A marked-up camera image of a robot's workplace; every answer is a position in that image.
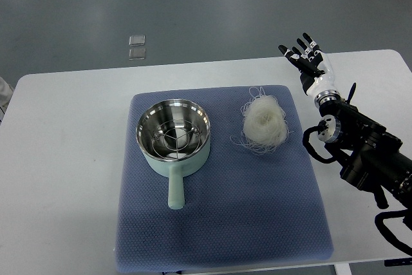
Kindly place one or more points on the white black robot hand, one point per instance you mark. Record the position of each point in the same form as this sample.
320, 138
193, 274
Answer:
314, 66

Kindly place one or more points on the white vermicelli nest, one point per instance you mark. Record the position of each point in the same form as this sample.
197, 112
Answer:
264, 124

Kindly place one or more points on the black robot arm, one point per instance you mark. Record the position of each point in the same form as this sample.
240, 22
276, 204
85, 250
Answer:
369, 157

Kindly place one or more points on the mint green steel pot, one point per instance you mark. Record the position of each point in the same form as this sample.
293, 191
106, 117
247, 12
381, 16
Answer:
174, 170

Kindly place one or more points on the blue textured mat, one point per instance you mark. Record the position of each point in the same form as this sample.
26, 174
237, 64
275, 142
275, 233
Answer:
240, 208

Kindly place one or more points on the upper clear floor tile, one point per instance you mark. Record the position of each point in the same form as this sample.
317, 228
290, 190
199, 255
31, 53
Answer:
137, 40

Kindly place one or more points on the white object at left edge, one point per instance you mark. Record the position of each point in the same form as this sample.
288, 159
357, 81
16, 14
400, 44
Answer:
6, 92

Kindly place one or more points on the wire steaming rack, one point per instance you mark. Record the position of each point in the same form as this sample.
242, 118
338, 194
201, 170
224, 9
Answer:
175, 140

